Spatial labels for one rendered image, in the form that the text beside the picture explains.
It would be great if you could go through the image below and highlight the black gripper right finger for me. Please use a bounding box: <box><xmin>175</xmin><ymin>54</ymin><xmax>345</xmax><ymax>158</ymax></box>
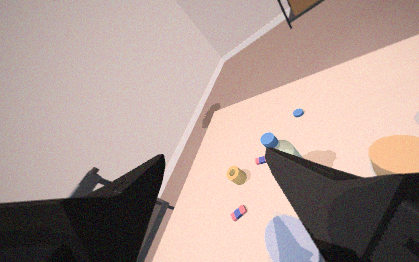
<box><xmin>265</xmin><ymin>147</ymin><xmax>419</xmax><ymax>262</ymax></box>

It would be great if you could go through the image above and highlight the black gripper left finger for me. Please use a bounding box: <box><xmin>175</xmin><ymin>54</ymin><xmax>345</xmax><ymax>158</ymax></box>
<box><xmin>0</xmin><ymin>154</ymin><xmax>166</xmax><ymax>262</ymax></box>

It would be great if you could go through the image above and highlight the pink and blue eraser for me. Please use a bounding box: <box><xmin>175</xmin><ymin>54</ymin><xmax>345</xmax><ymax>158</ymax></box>
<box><xmin>230</xmin><ymin>204</ymin><xmax>247</xmax><ymax>221</ymax></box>
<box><xmin>255</xmin><ymin>156</ymin><xmax>267</xmax><ymax>165</ymax></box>

